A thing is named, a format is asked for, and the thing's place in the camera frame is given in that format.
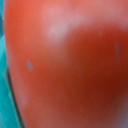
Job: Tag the red toy tomato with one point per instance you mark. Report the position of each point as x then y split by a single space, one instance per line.
68 62

